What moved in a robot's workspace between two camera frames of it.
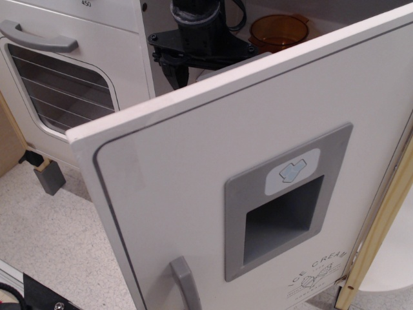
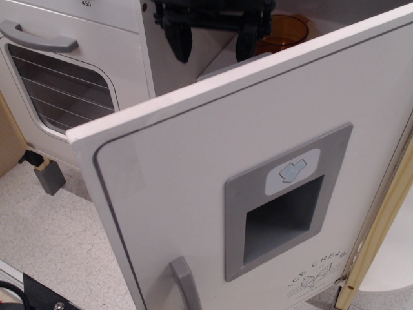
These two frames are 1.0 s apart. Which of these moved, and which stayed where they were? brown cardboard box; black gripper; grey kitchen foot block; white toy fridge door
Moved: black gripper
Stayed: brown cardboard box; grey kitchen foot block; white toy fridge door
